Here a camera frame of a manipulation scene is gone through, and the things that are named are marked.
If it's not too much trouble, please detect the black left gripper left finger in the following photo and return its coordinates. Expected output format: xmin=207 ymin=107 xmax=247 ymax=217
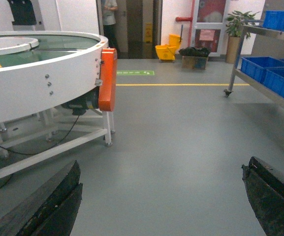
xmin=0 ymin=161 xmax=83 ymax=236

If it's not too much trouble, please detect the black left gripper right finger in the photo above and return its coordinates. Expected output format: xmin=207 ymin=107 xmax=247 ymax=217
xmin=242 ymin=156 xmax=284 ymax=236

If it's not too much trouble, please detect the steel shelf cart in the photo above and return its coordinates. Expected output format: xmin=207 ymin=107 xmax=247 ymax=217
xmin=224 ymin=26 xmax=284 ymax=109

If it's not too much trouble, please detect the blue bin on shelf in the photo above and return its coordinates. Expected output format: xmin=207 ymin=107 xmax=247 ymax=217
xmin=241 ymin=57 xmax=284 ymax=84

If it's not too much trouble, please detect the blue bin upper shelf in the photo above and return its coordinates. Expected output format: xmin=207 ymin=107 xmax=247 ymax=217
xmin=262 ymin=10 xmax=284 ymax=31

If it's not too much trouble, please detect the white round conveyor machine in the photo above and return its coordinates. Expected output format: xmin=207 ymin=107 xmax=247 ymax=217
xmin=0 ymin=31 xmax=115 ymax=179

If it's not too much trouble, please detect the orange motor cover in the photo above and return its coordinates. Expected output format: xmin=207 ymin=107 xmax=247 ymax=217
xmin=98 ymin=48 xmax=118 ymax=112

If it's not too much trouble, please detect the cardboard box with black bag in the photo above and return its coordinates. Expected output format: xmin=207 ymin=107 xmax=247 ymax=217
xmin=179 ymin=47 xmax=210 ymax=70

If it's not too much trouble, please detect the potted green plant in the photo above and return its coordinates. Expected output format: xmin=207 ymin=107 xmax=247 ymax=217
xmin=225 ymin=10 xmax=258 ymax=64

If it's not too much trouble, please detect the yellow mop bucket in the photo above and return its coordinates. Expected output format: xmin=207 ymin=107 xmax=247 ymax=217
xmin=155 ymin=34 xmax=182 ymax=61

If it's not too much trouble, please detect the yellow wet floor sign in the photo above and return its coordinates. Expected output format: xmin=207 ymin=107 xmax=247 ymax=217
xmin=144 ymin=23 xmax=153 ymax=43

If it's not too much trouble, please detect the person in doorway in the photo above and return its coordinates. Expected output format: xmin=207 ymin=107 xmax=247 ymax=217
xmin=101 ymin=0 xmax=120 ymax=52

